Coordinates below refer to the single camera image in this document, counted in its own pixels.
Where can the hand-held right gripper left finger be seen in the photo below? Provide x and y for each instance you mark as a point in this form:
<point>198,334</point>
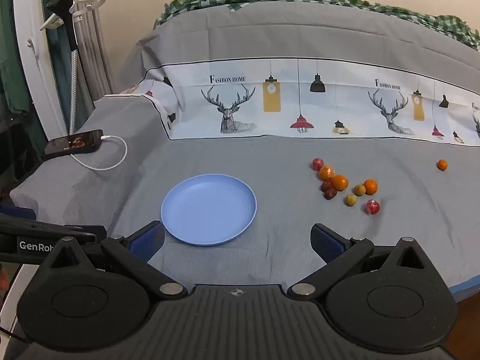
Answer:
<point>148,240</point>

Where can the blue mattress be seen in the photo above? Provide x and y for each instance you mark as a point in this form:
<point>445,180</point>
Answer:
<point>465,287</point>

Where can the grey curtain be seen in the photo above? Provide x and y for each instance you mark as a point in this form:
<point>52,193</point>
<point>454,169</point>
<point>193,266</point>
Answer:
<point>93,45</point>

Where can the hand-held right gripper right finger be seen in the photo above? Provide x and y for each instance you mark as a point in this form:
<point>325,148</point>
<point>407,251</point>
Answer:
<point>328,242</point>

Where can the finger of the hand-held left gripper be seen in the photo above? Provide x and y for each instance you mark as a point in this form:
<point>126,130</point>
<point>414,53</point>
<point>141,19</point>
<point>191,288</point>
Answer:
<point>88,233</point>

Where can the blue plate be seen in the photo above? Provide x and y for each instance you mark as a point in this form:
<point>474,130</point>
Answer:
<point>206,210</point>

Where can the green clothing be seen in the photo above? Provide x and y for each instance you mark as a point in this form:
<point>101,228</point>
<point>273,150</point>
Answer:
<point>11,63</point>

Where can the grey printed bed sheet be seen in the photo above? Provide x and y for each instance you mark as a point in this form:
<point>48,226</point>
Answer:
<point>262,26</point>

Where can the black smartphone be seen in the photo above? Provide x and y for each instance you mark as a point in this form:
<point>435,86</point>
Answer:
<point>71,143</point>

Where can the plastic orange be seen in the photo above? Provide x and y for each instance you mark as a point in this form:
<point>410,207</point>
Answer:
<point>327,172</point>

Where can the red fruit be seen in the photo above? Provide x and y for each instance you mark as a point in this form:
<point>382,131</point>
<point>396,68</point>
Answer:
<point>318,164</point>
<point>372,207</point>

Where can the small orange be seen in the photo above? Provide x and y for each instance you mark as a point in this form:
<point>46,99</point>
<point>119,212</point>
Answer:
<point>441,165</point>

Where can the white door frame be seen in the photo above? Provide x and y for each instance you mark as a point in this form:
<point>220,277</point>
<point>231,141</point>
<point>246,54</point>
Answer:
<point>30,45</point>

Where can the green checked blanket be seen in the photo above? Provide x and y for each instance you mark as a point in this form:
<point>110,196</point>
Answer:
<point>450,26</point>

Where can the dark red date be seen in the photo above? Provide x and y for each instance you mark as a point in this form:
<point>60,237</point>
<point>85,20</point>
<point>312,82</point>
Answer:
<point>330,194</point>
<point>325,186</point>

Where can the green jujube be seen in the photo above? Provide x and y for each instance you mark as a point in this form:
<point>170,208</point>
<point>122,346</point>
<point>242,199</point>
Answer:
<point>359,189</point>
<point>351,199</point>

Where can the black garment steamer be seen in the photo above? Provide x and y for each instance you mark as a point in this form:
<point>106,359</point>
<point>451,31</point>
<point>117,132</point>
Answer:
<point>62,2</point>

